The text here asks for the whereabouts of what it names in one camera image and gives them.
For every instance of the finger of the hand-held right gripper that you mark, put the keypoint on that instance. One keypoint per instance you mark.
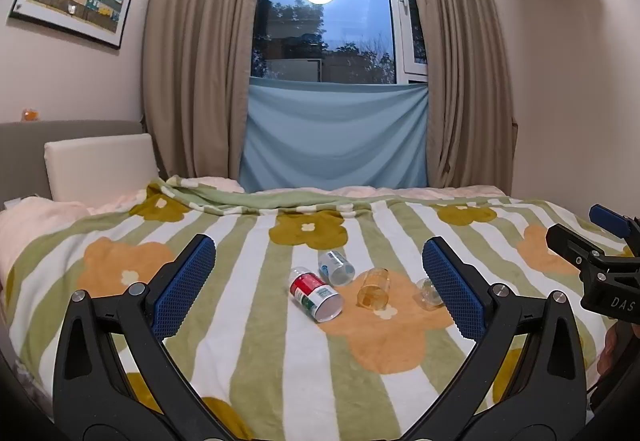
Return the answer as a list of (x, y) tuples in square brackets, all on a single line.
[(607, 219), (570, 241)]

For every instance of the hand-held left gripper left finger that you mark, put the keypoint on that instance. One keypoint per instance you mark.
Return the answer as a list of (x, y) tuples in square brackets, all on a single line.
[(184, 288)]

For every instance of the blue white cup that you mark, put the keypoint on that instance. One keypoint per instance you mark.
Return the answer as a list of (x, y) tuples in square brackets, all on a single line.
[(337, 266)]

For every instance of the beige curtain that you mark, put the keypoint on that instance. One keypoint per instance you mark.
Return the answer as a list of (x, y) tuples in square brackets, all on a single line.
[(200, 51), (462, 56)]

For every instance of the floral striped blanket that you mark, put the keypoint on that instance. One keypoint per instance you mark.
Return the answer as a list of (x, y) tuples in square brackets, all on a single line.
[(260, 336)]

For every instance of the window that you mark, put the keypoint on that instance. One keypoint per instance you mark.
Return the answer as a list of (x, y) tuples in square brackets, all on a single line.
[(337, 13)]

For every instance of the person's right hand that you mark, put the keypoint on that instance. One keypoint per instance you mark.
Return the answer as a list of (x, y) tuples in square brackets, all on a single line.
[(616, 346)]

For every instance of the amber transparent cup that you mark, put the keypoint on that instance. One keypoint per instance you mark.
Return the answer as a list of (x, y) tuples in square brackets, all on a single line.
[(374, 290)]

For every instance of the white cushion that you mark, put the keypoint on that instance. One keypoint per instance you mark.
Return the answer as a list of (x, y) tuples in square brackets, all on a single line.
[(105, 166)]

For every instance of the red green white cup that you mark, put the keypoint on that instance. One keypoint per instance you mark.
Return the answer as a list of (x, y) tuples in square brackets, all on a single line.
[(315, 293)]

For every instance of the grey headboard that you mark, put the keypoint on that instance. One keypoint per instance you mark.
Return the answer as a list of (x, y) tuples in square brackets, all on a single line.
[(30, 161)]

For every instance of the light blue cloth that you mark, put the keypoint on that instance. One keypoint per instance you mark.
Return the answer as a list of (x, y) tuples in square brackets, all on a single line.
[(334, 133)]

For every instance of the small orange object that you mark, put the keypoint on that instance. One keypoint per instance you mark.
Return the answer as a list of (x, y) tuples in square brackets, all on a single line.
[(30, 113)]

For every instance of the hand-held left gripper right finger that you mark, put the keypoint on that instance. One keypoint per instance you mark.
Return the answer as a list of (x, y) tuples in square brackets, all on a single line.
[(454, 293)]

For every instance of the small clear cup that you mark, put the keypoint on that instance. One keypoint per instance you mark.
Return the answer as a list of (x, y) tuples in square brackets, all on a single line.
[(430, 293)]

